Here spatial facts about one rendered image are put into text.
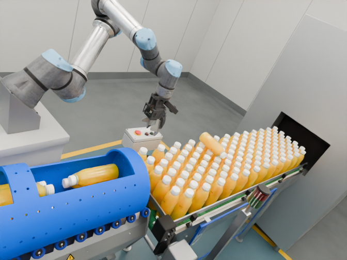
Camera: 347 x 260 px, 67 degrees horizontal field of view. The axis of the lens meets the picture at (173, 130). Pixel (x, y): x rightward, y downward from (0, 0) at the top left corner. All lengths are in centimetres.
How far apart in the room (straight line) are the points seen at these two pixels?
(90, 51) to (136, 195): 69
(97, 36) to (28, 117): 49
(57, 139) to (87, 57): 40
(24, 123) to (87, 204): 44
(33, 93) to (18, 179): 38
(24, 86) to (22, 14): 257
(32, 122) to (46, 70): 22
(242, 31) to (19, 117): 489
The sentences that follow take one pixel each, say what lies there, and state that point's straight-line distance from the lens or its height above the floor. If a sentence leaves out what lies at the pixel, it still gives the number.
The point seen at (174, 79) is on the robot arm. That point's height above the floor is 152.
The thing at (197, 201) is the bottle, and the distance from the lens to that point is 138.
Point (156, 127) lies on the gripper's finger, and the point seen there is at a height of 127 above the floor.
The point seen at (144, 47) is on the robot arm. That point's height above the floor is 161.
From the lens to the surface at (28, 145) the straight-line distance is 116.
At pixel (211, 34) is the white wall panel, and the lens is 594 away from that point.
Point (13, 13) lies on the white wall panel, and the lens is 365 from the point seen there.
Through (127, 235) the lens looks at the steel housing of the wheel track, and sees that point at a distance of 128.
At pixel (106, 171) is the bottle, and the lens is 111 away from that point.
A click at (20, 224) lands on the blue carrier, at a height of 117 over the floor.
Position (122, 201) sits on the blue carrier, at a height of 115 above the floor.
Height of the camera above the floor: 189
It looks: 29 degrees down
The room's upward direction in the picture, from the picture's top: 24 degrees clockwise
